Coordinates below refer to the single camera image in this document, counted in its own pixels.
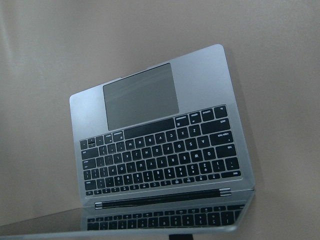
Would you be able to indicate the grey laptop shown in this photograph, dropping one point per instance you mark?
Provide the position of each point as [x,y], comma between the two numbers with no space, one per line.
[161,151]

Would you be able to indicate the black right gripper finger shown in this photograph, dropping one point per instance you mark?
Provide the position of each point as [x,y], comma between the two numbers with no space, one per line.
[180,237]

